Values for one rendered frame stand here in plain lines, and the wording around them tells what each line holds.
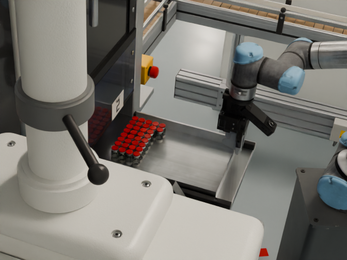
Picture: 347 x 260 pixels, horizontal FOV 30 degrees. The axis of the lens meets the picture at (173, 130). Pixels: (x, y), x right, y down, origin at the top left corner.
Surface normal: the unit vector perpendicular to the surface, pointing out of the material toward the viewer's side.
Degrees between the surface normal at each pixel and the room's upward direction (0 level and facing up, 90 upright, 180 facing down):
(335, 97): 90
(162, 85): 0
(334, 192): 97
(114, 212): 0
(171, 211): 0
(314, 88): 90
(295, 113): 90
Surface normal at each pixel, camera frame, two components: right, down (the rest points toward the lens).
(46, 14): 0.05, 0.61
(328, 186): -0.52, 0.59
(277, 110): -0.33, 0.56
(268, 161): 0.07, -0.79
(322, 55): -0.55, 0.11
